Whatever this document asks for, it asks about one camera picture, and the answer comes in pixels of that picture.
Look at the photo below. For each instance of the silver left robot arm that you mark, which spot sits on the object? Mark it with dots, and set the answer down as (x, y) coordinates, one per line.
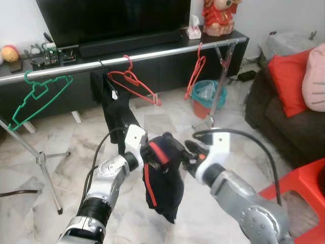
(106, 185)

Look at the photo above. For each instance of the black flat television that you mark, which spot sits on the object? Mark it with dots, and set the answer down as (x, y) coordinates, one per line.
(111, 20)

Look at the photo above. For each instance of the red cushion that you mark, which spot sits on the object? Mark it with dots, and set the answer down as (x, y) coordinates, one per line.
(289, 81)

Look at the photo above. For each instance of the white tissue box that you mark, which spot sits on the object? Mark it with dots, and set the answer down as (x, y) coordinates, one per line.
(194, 31)

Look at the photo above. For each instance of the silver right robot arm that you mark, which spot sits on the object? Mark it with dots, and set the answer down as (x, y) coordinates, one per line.
(244, 203)

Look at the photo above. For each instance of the dark grey fabric sofa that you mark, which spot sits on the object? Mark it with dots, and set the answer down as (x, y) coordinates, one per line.
(284, 137)

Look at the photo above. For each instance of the pink cat face cushion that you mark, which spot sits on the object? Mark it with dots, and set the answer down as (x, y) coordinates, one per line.
(316, 76)

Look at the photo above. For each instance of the orange round doll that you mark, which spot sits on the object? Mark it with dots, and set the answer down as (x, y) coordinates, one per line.
(9, 53)

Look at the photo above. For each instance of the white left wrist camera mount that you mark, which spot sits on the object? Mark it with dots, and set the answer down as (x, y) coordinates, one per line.
(134, 140)

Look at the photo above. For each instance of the red plastic stool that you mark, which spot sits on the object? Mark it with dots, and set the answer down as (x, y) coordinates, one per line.
(304, 178)

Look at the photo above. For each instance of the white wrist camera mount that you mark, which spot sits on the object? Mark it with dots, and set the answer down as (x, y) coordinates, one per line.
(134, 140)
(216, 150)

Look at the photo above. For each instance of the black printed T-shirt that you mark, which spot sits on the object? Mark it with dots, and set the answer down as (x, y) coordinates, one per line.
(114, 112)

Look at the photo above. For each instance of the black television cabinet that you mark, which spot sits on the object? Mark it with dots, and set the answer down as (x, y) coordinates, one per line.
(167, 71)

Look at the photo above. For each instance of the red seated figurine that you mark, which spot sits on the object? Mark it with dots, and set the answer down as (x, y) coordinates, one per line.
(219, 18)

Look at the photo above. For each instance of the green plastic hanger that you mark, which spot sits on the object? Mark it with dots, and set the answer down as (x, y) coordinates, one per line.
(38, 93)

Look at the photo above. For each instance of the white lace-covered side table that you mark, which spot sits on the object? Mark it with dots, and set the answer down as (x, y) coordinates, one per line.
(289, 44)

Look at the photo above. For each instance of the chrome clothes rack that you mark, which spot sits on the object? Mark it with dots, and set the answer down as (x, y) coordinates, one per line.
(152, 55)

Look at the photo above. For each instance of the black soundbar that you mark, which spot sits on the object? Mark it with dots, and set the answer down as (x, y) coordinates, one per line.
(132, 44)

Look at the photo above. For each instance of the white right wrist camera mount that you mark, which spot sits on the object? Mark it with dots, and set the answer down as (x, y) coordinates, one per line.
(216, 150)

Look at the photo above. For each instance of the small black electronic box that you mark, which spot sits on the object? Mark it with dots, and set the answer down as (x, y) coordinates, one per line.
(53, 60)

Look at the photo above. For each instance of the navy blue garment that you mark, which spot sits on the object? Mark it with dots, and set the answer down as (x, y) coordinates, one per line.
(162, 188)

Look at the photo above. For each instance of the small brass figurine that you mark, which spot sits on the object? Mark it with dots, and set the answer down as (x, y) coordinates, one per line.
(313, 35)

